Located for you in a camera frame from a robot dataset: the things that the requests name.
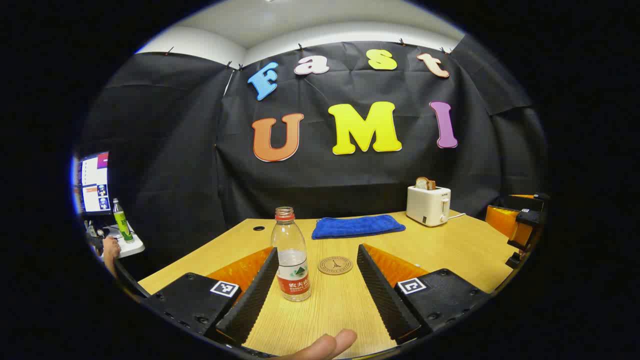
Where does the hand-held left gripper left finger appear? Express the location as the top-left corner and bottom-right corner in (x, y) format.
(141, 246), (280, 347)

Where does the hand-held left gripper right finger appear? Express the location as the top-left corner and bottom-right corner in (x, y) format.
(356, 243), (493, 346)

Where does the clear plastic water bottle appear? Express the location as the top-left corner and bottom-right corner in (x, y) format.
(270, 206), (312, 302)

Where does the round cork coaster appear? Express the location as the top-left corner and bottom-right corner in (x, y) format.
(317, 256), (354, 276)

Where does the green drink bottle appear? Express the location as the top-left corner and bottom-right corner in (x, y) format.
(112, 198), (135, 244)

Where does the blue folded towel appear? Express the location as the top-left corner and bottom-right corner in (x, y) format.
(311, 214), (407, 240)

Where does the white toaster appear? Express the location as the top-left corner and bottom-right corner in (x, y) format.
(406, 185), (452, 227)

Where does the white side desk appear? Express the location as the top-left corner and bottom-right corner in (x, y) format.
(107, 222), (146, 259)

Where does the black backdrop cloth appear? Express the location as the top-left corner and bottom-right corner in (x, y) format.
(80, 32), (548, 266)

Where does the computer monitor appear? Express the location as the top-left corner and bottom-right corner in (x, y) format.
(74, 151), (112, 216)

